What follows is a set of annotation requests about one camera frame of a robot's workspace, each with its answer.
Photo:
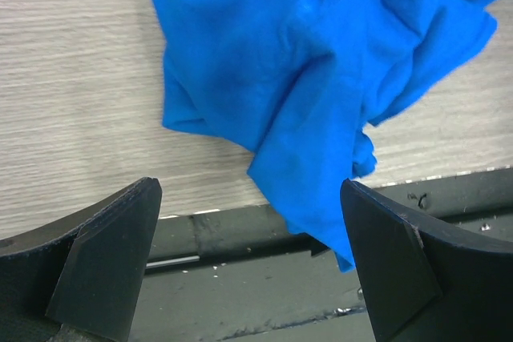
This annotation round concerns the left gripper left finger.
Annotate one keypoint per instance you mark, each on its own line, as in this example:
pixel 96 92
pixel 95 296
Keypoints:
pixel 83 271

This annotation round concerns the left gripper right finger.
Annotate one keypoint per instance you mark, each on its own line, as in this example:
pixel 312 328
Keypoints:
pixel 424 279

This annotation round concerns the blue t shirt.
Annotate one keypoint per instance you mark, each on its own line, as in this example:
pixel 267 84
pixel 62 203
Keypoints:
pixel 295 82

